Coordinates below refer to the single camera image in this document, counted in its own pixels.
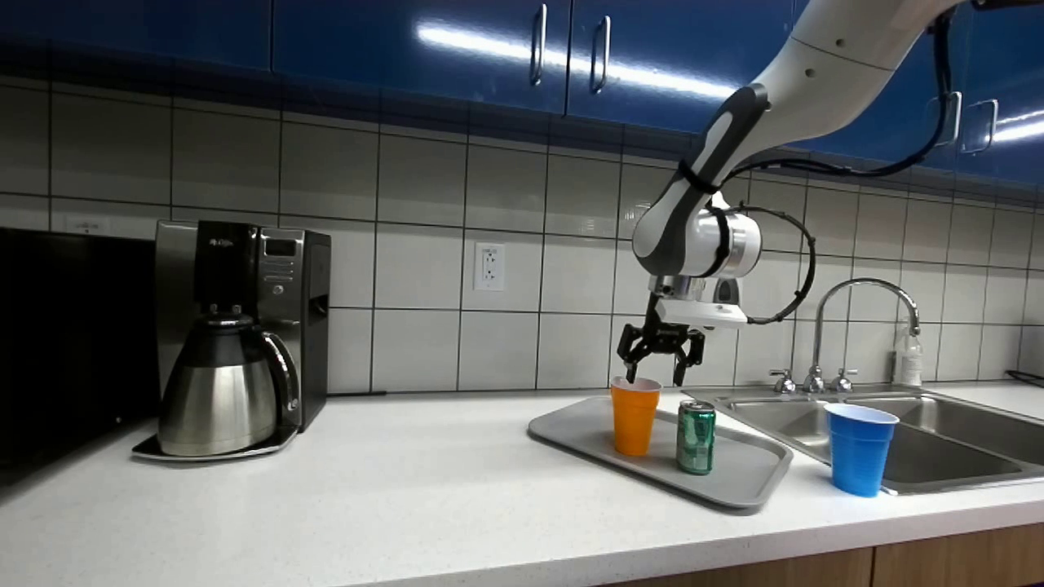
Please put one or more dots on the clear soap bottle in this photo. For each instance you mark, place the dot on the clear soap bottle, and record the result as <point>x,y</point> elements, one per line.
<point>907,358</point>

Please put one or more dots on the steel coffee carafe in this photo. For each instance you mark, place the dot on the steel coffee carafe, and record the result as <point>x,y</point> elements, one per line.
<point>217,395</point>

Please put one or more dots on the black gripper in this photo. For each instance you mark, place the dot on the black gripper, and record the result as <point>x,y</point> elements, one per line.
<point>659,332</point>

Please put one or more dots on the blue plastic cup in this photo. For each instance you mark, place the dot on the blue plastic cup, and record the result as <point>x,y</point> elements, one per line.
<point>860,458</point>

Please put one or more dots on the green soda can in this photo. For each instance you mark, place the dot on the green soda can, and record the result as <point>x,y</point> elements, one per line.
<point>696,442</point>

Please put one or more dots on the black coffee maker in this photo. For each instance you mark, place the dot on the black coffee maker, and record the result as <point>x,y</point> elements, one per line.
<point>280,295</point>

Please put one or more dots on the blue wall cabinet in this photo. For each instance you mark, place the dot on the blue wall cabinet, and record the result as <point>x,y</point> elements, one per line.
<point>328,44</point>

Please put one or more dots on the white wall outlet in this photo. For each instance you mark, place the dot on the white wall outlet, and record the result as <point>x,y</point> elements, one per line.
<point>491,266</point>

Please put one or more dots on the orange plastic cup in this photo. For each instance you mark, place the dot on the orange plastic cup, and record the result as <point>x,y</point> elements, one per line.
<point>635,426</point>

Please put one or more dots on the wooden base cabinet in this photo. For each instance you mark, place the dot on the wooden base cabinet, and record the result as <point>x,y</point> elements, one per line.
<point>923,560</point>

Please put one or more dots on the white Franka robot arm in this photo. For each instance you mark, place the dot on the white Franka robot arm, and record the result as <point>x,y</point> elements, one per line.
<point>827,65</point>

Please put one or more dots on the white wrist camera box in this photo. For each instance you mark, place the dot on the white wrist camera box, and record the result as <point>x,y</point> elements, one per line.
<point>702,314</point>

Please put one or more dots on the stainless steel double sink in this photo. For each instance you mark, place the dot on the stainless steel double sink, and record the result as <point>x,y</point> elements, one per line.
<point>957,434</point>

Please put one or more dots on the black microwave oven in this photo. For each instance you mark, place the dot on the black microwave oven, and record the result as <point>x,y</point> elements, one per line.
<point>66,345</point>

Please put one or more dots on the chrome gooseneck faucet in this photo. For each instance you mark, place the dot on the chrome gooseneck faucet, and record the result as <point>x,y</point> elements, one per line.
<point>860,282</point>

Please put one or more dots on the grey plastic tray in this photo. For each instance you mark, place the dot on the grey plastic tray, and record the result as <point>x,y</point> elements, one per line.
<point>752,473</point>

